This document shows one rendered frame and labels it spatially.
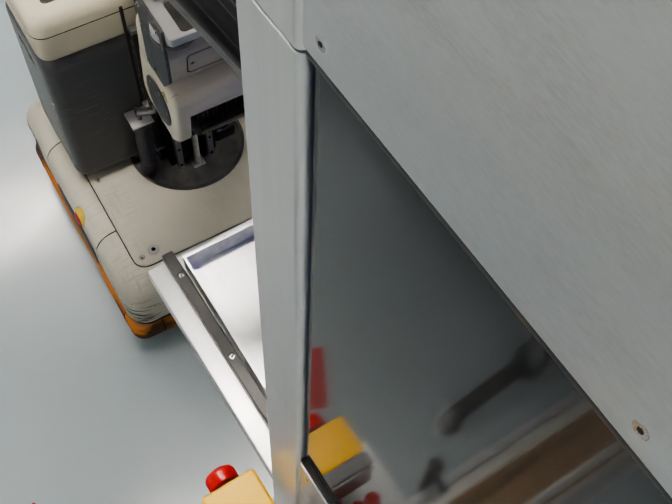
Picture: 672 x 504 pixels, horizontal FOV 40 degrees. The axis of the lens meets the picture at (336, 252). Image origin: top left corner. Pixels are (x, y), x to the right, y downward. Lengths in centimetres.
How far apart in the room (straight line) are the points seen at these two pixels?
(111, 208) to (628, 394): 197
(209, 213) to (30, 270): 56
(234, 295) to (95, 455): 96
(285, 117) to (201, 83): 126
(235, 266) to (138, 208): 83
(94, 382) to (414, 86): 204
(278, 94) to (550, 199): 21
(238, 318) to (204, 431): 90
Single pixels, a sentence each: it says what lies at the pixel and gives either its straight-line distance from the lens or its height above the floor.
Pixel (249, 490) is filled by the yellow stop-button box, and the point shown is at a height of 103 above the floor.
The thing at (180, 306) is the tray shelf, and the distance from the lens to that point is 141.
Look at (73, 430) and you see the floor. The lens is 232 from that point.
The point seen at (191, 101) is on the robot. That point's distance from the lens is 174.
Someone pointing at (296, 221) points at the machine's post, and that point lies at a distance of 56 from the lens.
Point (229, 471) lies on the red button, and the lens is 117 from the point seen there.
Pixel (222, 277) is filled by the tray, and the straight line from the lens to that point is 142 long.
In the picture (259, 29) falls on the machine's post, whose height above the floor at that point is 178.
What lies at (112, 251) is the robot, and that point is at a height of 27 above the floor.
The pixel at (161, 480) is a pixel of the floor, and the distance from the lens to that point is 224.
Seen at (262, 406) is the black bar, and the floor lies 90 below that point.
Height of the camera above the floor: 213
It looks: 59 degrees down
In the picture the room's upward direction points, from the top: 4 degrees clockwise
